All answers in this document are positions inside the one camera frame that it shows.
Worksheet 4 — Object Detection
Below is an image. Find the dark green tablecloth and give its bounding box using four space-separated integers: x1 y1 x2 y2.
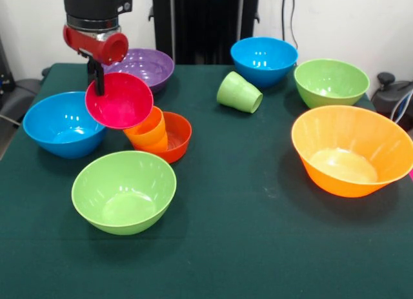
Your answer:
0 62 413 299

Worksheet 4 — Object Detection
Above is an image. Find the green plastic cup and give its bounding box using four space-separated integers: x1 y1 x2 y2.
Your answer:
216 70 264 114

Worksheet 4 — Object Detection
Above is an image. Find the small pink plastic bowl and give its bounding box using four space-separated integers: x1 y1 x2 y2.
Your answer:
85 72 154 130

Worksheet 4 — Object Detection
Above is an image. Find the orange plastic cup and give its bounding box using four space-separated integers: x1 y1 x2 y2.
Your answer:
123 105 169 153

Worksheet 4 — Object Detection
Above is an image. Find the purple plastic bowl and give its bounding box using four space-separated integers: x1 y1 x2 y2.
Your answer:
103 48 176 95

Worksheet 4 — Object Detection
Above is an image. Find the blue plastic bowl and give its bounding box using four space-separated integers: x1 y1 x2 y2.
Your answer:
230 36 299 88
22 91 109 160

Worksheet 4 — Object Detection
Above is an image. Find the green plastic bowl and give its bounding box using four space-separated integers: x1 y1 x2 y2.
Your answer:
71 150 177 236
293 58 370 109

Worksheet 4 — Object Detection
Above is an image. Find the grey pedestal leg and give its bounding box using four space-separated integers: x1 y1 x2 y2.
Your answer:
370 72 413 130
0 77 43 125

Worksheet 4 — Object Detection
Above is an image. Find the large orange plastic bowl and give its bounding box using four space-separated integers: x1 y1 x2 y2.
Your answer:
291 105 413 198

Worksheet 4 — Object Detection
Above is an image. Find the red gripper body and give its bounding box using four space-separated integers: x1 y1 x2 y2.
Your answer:
63 24 129 67

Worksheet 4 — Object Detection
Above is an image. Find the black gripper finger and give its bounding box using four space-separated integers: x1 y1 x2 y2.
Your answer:
92 63 105 96
86 58 97 83

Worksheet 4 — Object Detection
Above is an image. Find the small red-orange plastic bowl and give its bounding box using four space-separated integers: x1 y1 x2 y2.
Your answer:
132 111 193 165

